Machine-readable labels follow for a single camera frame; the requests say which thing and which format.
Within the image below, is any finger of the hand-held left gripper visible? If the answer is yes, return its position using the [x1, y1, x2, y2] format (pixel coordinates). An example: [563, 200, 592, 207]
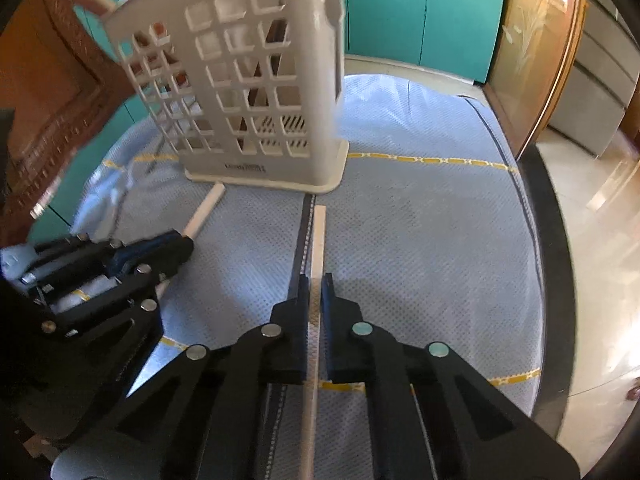
[22, 230, 193, 291]
[40, 247, 193, 341]

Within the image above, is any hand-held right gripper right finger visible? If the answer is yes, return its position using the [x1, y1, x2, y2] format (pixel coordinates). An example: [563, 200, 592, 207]
[321, 274, 581, 480]

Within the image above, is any white plastic utensil holder basket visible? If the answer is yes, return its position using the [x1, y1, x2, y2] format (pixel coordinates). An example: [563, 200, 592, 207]
[100, 0, 351, 197]

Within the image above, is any dark brown chopstick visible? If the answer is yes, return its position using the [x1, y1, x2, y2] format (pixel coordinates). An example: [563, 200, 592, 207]
[247, 20, 290, 111]

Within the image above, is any blue dotted tablecloth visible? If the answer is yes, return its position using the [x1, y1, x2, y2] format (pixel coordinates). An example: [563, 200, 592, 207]
[25, 72, 546, 480]

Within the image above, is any wooden framed glass panel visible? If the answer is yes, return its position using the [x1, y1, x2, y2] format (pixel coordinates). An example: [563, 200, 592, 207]
[487, 0, 591, 161]

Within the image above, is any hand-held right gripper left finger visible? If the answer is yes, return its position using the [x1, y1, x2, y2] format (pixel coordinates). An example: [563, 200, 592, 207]
[50, 275, 308, 480]

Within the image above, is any grey drawer cabinet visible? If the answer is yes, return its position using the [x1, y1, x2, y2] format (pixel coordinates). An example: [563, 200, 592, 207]
[547, 0, 640, 158]

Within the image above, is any carved wooden chair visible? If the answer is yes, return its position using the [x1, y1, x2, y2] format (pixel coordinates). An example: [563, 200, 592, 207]
[0, 0, 166, 246]

